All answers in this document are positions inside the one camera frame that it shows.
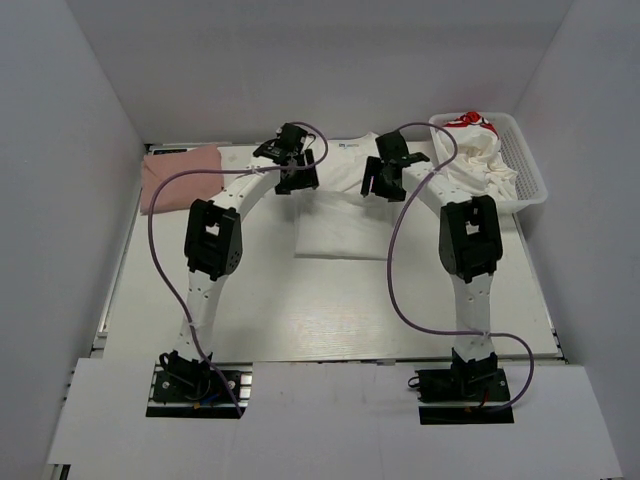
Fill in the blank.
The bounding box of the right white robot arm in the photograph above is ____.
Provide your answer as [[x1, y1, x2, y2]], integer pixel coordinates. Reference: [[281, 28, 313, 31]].
[[361, 153, 503, 399]]

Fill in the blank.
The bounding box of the white plastic basket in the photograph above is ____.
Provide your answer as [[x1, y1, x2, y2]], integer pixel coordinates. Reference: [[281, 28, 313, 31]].
[[429, 112, 548, 215]]

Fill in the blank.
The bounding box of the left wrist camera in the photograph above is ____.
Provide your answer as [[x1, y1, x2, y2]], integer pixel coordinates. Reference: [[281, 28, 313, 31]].
[[274, 123, 310, 152]]

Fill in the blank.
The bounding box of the folded pink t shirt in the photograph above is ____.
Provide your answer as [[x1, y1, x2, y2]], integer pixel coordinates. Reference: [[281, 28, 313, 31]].
[[140, 145, 224, 215]]

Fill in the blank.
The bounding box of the white red print t shirt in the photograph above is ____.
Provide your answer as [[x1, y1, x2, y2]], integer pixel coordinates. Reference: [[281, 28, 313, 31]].
[[443, 111, 518, 201]]

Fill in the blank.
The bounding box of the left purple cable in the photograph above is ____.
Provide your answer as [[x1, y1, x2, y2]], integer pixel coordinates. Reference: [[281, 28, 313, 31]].
[[147, 120, 330, 419]]

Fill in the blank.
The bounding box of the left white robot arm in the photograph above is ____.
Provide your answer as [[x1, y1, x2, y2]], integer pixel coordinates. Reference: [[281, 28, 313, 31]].
[[169, 133, 318, 399]]

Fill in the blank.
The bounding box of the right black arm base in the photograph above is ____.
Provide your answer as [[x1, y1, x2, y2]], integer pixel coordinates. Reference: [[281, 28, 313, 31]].
[[407, 353, 514, 426]]

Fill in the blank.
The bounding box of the white cartoon print t shirt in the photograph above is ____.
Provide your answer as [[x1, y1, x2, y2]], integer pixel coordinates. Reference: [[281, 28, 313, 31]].
[[294, 132, 395, 261]]

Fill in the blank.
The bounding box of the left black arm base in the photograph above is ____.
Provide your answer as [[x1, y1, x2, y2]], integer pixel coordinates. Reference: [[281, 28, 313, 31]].
[[146, 364, 253, 420]]

